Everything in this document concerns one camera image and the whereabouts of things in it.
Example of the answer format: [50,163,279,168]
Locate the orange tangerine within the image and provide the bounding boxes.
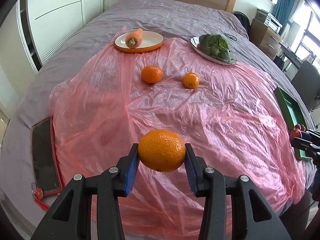
[138,129,185,172]
[182,73,200,89]
[141,66,163,84]

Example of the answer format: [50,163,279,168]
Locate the red apple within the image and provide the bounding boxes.
[289,124,306,141]

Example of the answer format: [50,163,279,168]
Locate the blue gloved right hand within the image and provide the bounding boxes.
[311,170,320,202]

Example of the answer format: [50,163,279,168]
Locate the green rectangular tray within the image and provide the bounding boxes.
[273,87,312,160]

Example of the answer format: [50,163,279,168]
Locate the smartphone in red case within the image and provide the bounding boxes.
[31,116,63,197]

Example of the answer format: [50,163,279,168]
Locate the grey chair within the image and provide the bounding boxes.
[291,61,319,111]

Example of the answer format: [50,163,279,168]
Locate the pink plastic sheet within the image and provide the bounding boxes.
[48,27,307,240]

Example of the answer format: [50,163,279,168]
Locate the dark blue bag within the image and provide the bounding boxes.
[273,55,285,71]

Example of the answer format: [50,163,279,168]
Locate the wooden drawer chest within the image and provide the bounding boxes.
[249,19,283,60]

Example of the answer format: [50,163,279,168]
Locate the dark glasses on bed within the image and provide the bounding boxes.
[224,33,238,41]

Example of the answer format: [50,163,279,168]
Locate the grey printer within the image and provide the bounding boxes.
[255,9,283,34]

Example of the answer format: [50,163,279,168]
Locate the green leafy vegetable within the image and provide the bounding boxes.
[199,34,229,59]

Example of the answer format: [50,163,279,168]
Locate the black backpack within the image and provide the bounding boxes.
[233,11,251,37]

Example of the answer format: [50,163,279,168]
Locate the white patterned plate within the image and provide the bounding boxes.
[190,36,237,66]

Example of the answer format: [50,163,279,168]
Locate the right teal curtain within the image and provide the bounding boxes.
[273,0,300,35]

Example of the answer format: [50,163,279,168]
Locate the orange oval dish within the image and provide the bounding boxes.
[114,31,164,53]

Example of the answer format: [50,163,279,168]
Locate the orange carrot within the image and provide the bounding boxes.
[125,28,144,48]

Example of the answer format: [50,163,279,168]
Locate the grey purple bed cover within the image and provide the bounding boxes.
[1,0,316,239]

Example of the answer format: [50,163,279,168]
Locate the white wardrobe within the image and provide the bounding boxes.
[17,0,103,72]

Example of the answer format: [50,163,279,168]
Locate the red phone strap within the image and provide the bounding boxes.
[31,182,51,212]

